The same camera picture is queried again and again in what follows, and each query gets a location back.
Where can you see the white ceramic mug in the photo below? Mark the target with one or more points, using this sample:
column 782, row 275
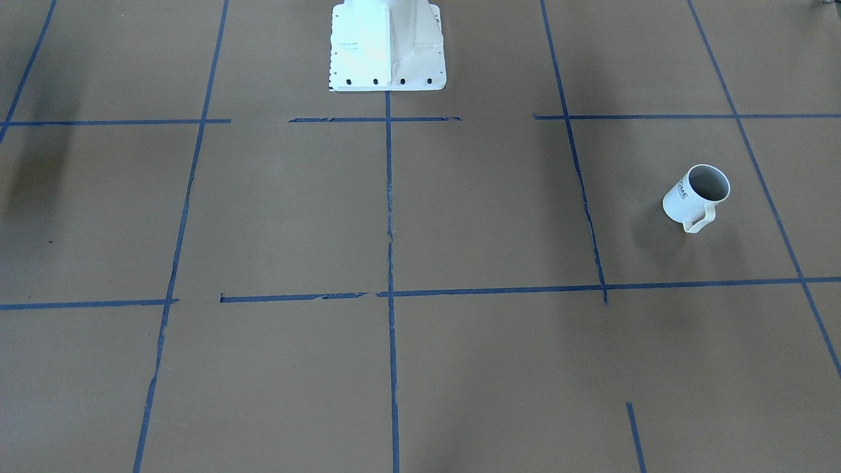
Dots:
column 693, row 201

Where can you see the white camera pedestal column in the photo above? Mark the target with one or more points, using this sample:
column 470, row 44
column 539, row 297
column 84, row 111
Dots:
column 386, row 46

